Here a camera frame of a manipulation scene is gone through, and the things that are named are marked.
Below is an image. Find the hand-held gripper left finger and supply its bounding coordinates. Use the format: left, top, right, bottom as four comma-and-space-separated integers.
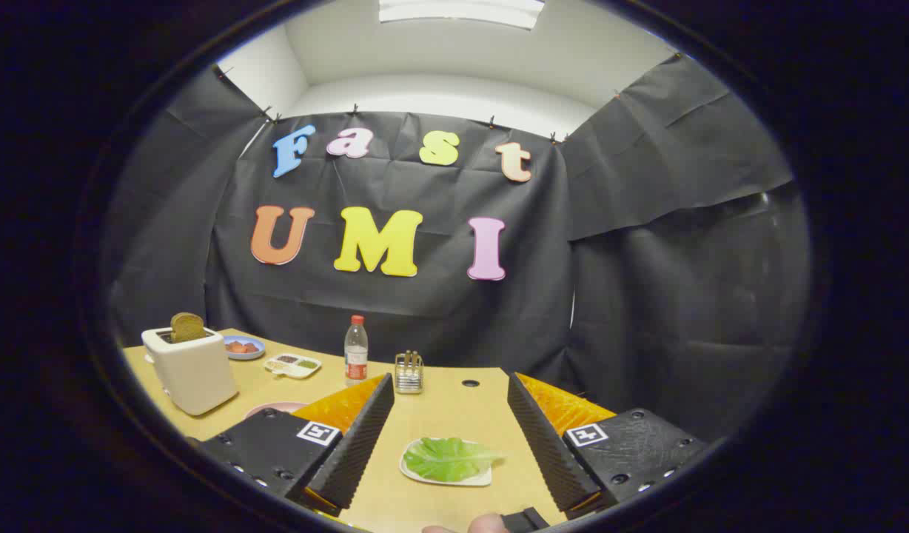
195, 372, 396, 517

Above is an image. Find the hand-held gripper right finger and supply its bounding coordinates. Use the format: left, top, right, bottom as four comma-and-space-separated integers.
507, 372, 711, 519

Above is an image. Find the green lettuce leaf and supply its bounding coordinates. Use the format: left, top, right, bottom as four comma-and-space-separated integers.
403, 437, 506, 483

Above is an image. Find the brown toasted bread slice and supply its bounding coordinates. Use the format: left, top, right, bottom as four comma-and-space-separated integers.
170, 312, 205, 343

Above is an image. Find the white square plate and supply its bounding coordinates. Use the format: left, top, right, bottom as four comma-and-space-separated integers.
399, 438, 494, 488

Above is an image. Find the clear red-capped water bottle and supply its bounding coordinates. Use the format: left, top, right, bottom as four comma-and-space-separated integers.
343, 315, 369, 387

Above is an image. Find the pink round plate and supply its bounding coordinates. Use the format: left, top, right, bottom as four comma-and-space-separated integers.
245, 401, 309, 420

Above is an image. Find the white divided condiment tray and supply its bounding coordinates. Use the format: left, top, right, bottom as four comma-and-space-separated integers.
264, 353, 323, 380

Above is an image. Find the black backdrop cloth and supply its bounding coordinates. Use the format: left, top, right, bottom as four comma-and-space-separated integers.
107, 53, 811, 445

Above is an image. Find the small blue plate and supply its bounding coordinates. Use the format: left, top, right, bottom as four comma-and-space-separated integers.
223, 335, 266, 361

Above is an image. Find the white toaster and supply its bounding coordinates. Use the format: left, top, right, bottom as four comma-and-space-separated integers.
141, 326, 239, 416

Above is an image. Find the large ceiling light panel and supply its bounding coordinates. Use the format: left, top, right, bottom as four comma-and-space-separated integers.
378, 0, 546, 30

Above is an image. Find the metal wire utensil holder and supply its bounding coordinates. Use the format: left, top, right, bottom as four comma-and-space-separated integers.
394, 354, 424, 395

